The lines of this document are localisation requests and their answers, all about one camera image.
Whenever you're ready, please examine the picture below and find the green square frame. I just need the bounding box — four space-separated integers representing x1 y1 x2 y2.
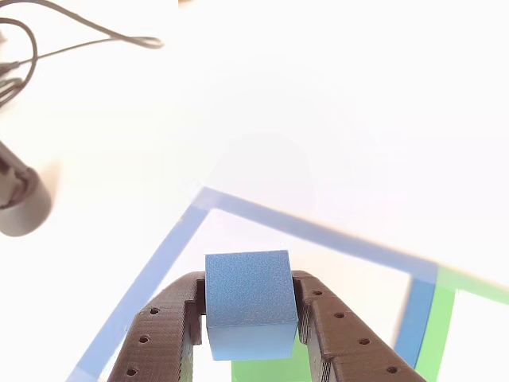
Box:
413 264 509 382

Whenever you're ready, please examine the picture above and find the blue square frame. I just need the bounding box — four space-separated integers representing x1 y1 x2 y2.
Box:
65 185 438 382

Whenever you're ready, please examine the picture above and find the thin black cable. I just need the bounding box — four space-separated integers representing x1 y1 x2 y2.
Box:
0 0 165 71

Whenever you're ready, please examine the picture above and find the green block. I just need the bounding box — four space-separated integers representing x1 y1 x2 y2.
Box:
230 341 313 382

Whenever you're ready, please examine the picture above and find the small blue cube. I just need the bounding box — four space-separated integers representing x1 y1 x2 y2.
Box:
204 249 299 362

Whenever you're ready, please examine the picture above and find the black tripod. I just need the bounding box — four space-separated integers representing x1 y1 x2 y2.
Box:
0 138 54 239

